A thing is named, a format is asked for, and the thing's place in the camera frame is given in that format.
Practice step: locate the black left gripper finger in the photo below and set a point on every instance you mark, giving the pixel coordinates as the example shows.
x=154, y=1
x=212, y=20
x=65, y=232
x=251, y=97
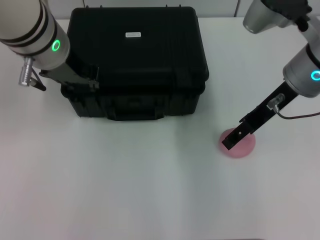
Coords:
x=92, y=72
x=93, y=85

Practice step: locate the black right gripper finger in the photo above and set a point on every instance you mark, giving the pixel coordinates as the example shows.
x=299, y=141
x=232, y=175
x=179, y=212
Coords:
x=235, y=138

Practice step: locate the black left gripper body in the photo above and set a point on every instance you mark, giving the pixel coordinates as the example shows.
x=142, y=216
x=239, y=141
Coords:
x=62, y=73

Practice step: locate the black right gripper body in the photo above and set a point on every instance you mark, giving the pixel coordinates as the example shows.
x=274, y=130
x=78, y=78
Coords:
x=267, y=110

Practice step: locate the pink peach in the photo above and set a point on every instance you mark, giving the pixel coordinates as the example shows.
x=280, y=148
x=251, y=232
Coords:
x=240, y=148

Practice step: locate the black plastic hard case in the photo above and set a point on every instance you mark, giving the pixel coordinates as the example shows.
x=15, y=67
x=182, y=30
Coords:
x=150, y=65

